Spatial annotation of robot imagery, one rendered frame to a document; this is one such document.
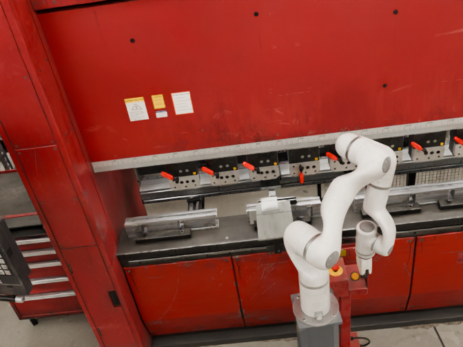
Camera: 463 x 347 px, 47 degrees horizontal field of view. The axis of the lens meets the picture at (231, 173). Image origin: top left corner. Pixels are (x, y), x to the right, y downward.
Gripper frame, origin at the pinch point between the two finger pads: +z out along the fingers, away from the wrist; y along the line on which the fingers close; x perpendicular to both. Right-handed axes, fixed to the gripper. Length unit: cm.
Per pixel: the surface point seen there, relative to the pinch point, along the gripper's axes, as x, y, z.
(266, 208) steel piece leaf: -40, -45, -2
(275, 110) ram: -31, -53, -57
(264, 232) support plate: -42, -28, -3
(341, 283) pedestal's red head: -8.0, -9.8, 19.2
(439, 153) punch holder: 46, -49, -23
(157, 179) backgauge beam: -102, -84, 3
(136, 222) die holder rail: -110, -50, 2
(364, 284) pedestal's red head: 4.1, -12.3, 25.2
